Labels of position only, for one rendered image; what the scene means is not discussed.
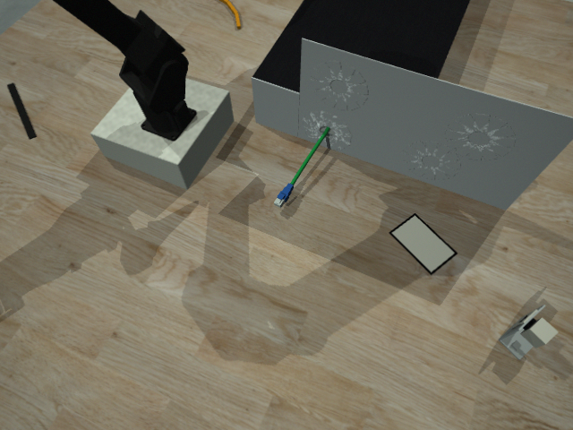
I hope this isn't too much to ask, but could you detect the white rectangle with black outline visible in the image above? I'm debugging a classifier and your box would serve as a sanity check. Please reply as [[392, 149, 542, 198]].
[[392, 216, 454, 272]]

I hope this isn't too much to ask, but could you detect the green network cable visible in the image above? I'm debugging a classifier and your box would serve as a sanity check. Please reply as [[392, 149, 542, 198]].
[[290, 127, 330, 185]]

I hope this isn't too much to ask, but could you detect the cream rectangular block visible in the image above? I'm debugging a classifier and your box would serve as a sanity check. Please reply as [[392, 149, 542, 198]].
[[511, 309, 558, 348]]

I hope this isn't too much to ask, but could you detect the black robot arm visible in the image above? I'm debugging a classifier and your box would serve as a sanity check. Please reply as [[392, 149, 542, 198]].
[[53, 0, 197, 141]]

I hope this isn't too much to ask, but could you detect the orange cable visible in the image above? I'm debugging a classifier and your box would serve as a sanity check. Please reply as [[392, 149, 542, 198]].
[[219, 0, 241, 30]]

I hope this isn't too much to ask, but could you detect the blue network plug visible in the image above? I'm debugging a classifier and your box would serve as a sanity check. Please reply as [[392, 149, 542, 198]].
[[274, 183, 294, 208]]

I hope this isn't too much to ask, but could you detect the black flat strip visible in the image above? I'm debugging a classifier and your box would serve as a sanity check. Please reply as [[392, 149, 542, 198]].
[[7, 83, 37, 139]]

